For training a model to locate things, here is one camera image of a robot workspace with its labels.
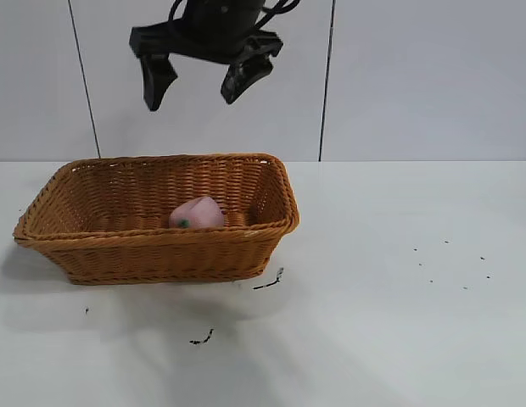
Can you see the pink foam peach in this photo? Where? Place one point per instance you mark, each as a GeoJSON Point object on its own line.
{"type": "Point", "coordinates": [201, 214]}

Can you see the brown wicker rectangular basket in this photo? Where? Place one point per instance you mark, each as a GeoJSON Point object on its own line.
{"type": "Point", "coordinates": [161, 254]}

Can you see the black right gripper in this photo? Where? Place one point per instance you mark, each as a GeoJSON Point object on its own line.
{"type": "Point", "coordinates": [216, 29]}

